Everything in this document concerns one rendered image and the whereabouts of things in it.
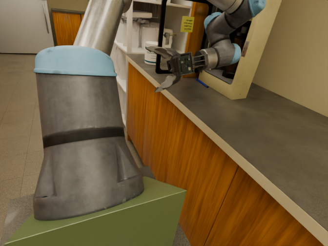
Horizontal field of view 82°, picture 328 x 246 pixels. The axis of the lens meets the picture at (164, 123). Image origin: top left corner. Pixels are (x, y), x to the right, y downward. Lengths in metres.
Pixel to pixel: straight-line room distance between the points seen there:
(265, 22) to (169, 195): 0.94
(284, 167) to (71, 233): 0.62
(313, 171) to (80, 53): 0.72
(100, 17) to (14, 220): 0.47
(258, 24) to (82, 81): 0.89
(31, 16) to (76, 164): 5.40
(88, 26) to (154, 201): 0.41
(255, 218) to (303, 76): 0.88
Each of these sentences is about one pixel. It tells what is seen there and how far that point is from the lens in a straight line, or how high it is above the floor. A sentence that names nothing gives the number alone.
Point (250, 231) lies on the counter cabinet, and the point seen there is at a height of 0.68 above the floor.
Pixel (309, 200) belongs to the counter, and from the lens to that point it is 0.66.
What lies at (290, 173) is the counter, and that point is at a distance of 0.71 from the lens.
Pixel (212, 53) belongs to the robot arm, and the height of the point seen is 1.20.
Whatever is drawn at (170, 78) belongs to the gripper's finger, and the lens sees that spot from 0.71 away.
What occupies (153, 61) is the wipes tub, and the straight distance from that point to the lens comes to 1.51.
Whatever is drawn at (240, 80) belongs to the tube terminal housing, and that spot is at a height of 1.05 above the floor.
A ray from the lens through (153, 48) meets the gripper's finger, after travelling 0.70.
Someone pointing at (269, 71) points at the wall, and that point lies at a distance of 1.49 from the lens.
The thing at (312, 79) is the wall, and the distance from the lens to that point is 1.35.
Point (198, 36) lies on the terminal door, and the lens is 1.22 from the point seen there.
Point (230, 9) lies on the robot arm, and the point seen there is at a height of 1.34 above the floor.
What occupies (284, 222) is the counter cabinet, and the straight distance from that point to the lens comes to 0.72.
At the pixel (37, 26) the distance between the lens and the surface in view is 5.62.
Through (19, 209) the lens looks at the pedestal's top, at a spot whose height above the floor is 0.94.
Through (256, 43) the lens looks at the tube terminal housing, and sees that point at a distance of 1.07.
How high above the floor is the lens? 1.33
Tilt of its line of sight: 31 degrees down
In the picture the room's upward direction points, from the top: 8 degrees clockwise
